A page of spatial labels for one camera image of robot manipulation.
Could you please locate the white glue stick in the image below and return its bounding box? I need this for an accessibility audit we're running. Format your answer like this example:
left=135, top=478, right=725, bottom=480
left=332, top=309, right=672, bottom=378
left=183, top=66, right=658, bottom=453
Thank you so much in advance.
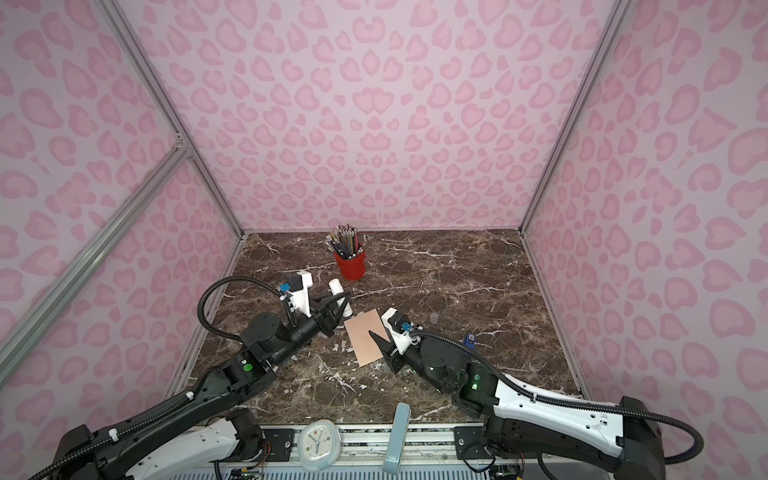
left=328, top=278, right=353, bottom=320

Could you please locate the white alarm clock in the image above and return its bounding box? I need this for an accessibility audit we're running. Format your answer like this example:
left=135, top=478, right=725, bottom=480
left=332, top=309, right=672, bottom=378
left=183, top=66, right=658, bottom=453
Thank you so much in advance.
left=297, top=419, right=342, bottom=472

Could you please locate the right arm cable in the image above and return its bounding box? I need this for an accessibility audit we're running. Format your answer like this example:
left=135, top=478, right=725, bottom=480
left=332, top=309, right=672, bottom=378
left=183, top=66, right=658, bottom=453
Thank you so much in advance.
left=413, top=329, right=706, bottom=466

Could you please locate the red pencil cup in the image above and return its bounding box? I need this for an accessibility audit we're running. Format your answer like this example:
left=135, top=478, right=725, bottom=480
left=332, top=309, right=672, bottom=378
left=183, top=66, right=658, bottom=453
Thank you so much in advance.
left=334, top=251, right=366, bottom=281

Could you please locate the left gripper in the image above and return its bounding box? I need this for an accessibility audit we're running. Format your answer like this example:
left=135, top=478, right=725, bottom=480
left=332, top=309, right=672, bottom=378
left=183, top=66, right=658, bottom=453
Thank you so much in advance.
left=272, top=287, right=350, bottom=369

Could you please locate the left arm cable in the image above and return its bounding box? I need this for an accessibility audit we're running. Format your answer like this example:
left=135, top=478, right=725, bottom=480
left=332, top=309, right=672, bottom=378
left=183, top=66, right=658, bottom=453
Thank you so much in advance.
left=197, top=275, right=295, bottom=343

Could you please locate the aluminium frame rail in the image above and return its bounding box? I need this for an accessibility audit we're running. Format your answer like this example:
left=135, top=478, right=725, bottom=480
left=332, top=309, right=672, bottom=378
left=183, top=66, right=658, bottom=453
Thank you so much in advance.
left=110, top=422, right=637, bottom=480

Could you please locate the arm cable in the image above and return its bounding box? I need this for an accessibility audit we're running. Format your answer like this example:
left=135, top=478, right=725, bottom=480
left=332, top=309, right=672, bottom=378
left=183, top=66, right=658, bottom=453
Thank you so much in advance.
left=413, top=329, right=706, bottom=466
left=197, top=275, right=295, bottom=343

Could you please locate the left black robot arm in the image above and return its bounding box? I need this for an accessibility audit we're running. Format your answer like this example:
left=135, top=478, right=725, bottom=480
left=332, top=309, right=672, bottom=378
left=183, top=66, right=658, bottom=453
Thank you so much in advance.
left=32, top=292, right=350, bottom=479

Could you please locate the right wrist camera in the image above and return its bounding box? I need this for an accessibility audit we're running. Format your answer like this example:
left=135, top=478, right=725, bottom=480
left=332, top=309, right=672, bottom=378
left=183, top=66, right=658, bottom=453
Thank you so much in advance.
left=382, top=308, right=419, bottom=356

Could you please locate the pink envelope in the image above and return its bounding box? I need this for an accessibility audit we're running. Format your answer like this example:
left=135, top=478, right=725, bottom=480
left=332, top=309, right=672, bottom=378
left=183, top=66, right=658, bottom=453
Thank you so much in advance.
left=344, top=309, right=387, bottom=367

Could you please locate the coloured pencils bunch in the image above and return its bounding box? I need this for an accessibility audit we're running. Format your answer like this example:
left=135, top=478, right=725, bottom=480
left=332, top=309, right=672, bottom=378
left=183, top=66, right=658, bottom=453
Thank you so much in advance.
left=326, top=224, right=363, bottom=260

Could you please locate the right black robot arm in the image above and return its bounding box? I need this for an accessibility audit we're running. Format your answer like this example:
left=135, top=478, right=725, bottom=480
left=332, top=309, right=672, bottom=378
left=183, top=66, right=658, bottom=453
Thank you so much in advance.
left=370, top=330, right=705, bottom=479

